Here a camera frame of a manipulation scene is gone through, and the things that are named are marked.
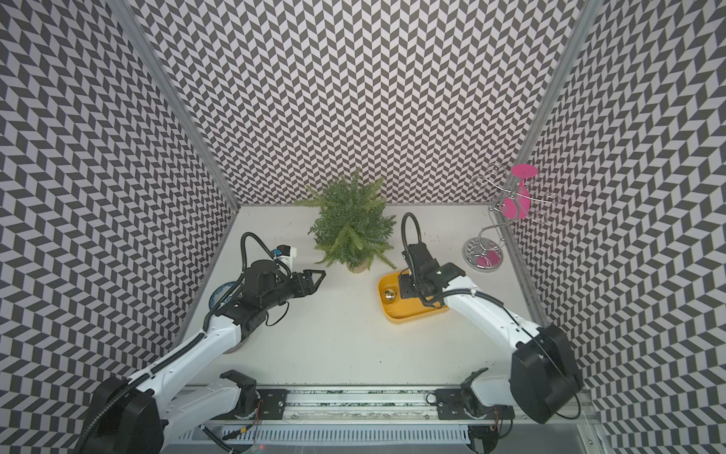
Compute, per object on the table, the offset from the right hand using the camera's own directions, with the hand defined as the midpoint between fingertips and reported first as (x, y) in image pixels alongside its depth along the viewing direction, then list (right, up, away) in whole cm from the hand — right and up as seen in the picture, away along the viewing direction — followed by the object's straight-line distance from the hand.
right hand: (411, 290), depth 84 cm
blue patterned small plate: (-60, -1, +3) cm, 60 cm away
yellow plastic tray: (-4, -7, +5) cm, 9 cm away
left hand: (-27, +4, -2) cm, 28 cm away
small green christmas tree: (-17, +19, -7) cm, 27 cm away
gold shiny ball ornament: (-6, -3, +5) cm, 9 cm away
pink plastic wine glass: (+28, +25, -9) cm, 39 cm away
